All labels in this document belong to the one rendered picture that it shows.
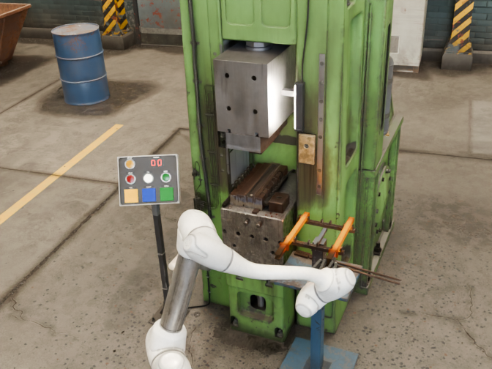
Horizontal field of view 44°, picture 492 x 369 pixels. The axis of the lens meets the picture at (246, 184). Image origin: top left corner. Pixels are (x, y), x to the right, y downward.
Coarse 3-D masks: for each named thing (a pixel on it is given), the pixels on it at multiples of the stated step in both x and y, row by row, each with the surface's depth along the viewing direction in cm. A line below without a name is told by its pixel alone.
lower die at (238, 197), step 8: (256, 168) 370; (264, 168) 368; (280, 168) 366; (248, 176) 361; (256, 176) 359; (272, 176) 358; (280, 176) 360; (240, 184) 353; (248, 184) 351; (264, 184) 349; (272, 184) 349; (232, 192) 346; (240, 192) 343; (248, 192) 341; (256, 192) 341; (264, 192) 342; (232, 200) 345; (240, 200) 342; (248, 200) 340; (256, 200) 338; (264, 200) 340; (256, 208) 340
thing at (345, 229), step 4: (348, 220) 315; (352, 220) 315; (348, 224) 312; (344, 228) 308; (348, 228) 309; (340, 232) 305; (344, 232) 305; (340, 236) 301; (344, 236) 301; (336, 240) 298; (340, 240) 298; (336, 244) 295; (340, 244) 296; (332, 248) 291; (336, 248) 291; (328, 252) 290; (332, 252) 287; (336, 252) 288; (328, 256) 283; (332, 256) 283; (336, 256) 289; (328, 260) 282; (328, 264) 283
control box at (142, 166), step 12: (132, 156) 342; (144, 156) 342; (156, 156) 342; (168, 156) 342; (120, 168) 341; (132, 168) 341; (144, 168) 341; (156, 168) 342; (168, 168) 342; (120, 180) 341; (144, 180) 341; (156, 180) 341; (168, 180) 341; (120, 192) 341; (156, 192) 341; (180, 192) 349; (120, 204) 341; (132, 204) 341; (144, 204) 341
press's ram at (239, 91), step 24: (240, 48) 322; (288, 48) 322; (216, 72) 310; (240, 72) 305; (264, 72) 300; (288, 72) 328; (216, 96) 317; (240, 96) 311; (264, 96) 306; (288, 96) 335; (240, 120) 318; (264, 120) 312
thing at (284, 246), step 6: (306, 216) 320; (300, 222) 315; (294, 228) 310; (300, 228) 313; (288, 234) 306; (294, 234) 306; (288, 240) 301; (282, 246) 296; (288, 246) 298; (276, 252) 292; (282, 252) 293; (276, 258) 292
